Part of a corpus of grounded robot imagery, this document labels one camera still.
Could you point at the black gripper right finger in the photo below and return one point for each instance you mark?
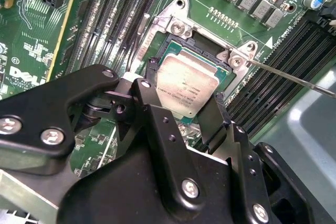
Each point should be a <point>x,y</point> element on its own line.
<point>244,150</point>

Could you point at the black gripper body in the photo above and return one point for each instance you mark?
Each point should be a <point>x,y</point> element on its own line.
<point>118,197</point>

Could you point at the metal CPU socket cover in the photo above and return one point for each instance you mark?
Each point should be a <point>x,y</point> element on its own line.
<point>189,136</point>

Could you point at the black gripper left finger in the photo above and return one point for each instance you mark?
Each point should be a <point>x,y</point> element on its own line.
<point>39,108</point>

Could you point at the silver CPU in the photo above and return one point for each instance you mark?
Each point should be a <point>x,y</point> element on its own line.
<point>186,82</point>

